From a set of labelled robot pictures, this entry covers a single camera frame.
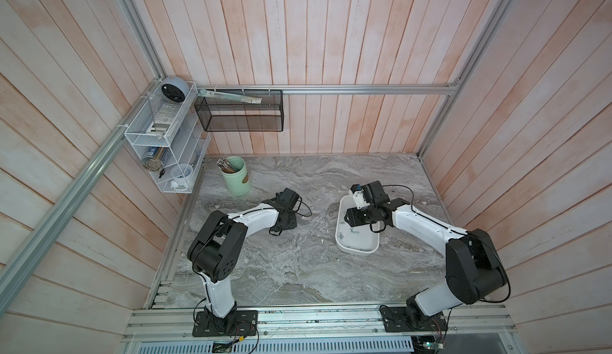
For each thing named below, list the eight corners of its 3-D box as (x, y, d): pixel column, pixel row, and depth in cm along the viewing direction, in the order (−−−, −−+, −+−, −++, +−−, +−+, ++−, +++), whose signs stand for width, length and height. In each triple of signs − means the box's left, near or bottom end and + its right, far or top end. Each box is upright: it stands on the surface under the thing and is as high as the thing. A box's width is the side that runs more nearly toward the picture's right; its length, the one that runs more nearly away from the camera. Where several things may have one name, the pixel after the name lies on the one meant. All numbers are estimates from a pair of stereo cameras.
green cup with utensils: (225, 195, 107) (214, 171, 94) (229, 180, 113) (220, 154, 100) (248, 195, 107) (241, 171, 94) (251, 180, 113) (245, 154, 100)
